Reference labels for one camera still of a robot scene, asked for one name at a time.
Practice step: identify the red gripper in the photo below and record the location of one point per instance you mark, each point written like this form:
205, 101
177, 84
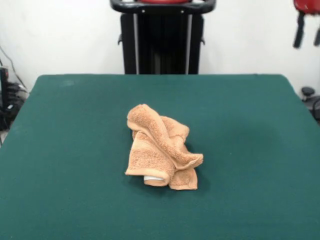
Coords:
308, 6

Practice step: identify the tan terry cloth towel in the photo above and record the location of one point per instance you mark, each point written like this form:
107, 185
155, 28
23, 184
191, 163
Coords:
150, 155

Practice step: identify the dark green table cloth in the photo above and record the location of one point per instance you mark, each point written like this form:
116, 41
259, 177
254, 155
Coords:
75, 125

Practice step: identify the black electronics box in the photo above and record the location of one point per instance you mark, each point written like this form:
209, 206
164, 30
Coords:
3, 100

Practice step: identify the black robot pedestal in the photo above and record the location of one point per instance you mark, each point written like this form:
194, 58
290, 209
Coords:
162, 50

